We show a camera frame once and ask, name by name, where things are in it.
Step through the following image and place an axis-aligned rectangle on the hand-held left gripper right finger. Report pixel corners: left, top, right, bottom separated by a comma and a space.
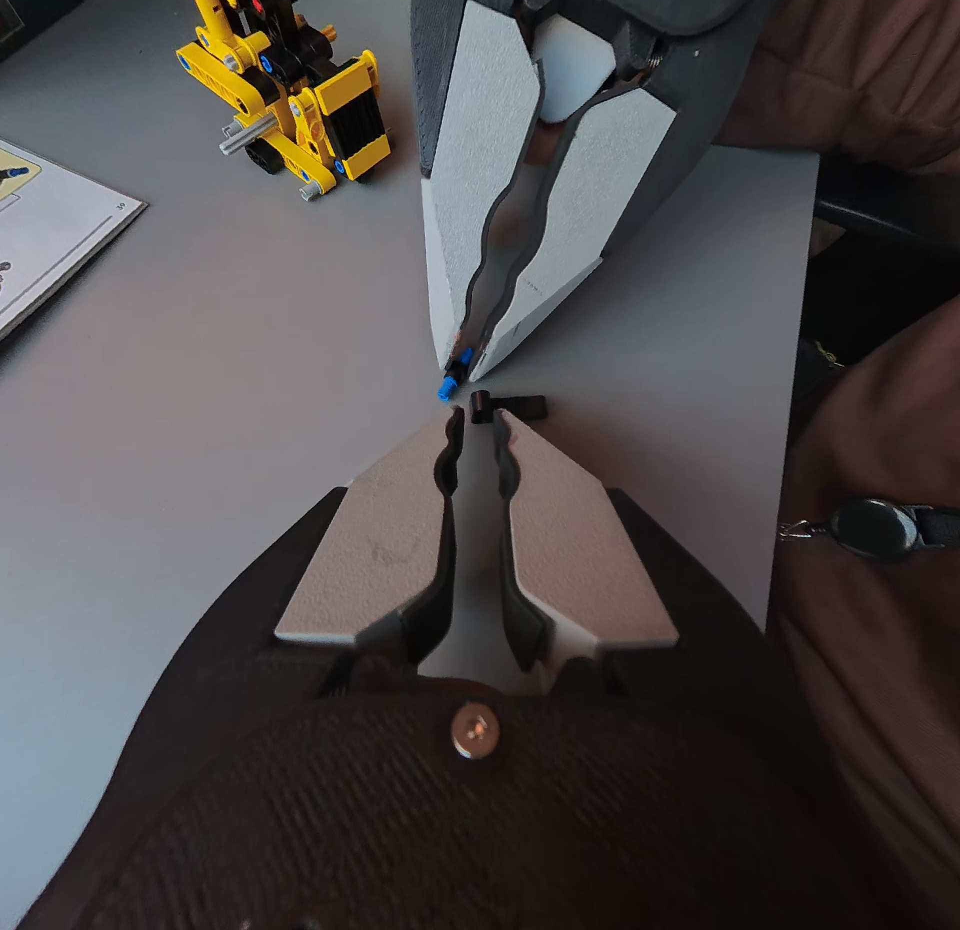
491, 408, 681, 691

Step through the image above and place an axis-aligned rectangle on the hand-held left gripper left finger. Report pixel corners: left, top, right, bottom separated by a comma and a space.
273, 407, 468, 664

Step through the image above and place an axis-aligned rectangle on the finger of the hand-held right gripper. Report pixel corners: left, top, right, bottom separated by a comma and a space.
466, 73, 682, 383
421, 0, 545, 379

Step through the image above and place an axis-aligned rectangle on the black lego connector piece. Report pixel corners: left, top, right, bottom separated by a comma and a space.
468, 392, 549, 427

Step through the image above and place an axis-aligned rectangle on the blue lego pin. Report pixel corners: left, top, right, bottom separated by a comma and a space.
437, 347, 475, 404

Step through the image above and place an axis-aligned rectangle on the person's right forearm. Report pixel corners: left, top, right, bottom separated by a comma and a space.
712, 0, 960, 177

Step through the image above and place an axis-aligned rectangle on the yellow black lego vehicle model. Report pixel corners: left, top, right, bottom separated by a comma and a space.
176, 0, 393, 203

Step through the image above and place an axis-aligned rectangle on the lego instruction booklet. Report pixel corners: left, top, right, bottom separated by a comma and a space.
0, 138, 149, 342

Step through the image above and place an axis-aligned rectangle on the black chair armrest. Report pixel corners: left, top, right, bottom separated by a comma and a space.
813, 172, 960, 250

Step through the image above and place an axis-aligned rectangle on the black badge reel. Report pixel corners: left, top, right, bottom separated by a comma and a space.
780, 497, 960, 563

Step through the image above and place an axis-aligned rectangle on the person's brown jacket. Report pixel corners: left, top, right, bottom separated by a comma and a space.
772, 300, 960, 930

